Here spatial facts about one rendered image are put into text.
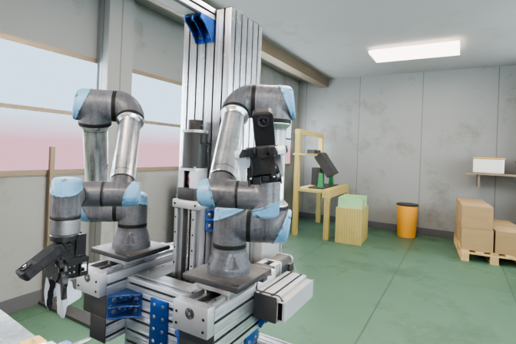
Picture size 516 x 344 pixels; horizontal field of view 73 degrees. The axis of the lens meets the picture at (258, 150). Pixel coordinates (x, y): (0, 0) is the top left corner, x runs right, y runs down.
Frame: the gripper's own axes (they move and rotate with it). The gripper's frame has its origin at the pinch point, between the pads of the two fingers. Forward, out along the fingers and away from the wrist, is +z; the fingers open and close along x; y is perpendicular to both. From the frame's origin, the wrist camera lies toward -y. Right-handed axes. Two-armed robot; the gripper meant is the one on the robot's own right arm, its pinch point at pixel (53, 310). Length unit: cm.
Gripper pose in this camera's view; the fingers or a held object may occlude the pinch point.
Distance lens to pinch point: 115.2
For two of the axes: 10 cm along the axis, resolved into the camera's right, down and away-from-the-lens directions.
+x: -8.2, -0.3, 5.8
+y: 5.8, 0.3, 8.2
